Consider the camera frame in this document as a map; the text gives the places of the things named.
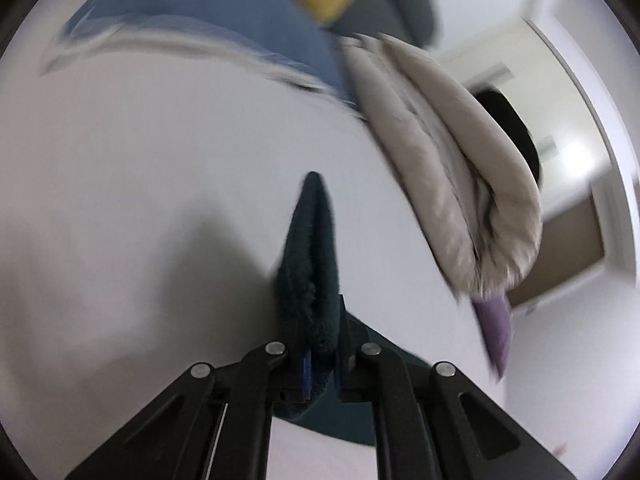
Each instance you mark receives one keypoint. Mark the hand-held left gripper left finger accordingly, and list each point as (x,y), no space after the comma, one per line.
(306,371)

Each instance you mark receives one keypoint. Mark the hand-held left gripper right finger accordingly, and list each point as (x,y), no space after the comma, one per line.
(351,370)

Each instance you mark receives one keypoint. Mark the dark green garment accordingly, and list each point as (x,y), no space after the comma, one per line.
(315,270)

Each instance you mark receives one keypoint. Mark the purple pillow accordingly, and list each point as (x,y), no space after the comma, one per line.
(492,330)

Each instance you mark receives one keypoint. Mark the beige duvet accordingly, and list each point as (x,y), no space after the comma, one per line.
(440,150)

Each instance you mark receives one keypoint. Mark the brown wooden door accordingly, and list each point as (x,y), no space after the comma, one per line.
(565,255)

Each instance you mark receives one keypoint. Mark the white bed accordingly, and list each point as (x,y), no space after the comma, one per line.
(125,185)

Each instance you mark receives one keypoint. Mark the black object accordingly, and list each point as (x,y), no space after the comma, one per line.
(510,120)

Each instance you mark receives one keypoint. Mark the grey headboard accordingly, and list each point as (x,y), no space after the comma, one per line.
(400,5)

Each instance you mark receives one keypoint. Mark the blue pillow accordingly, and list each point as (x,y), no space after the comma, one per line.
(225,10)

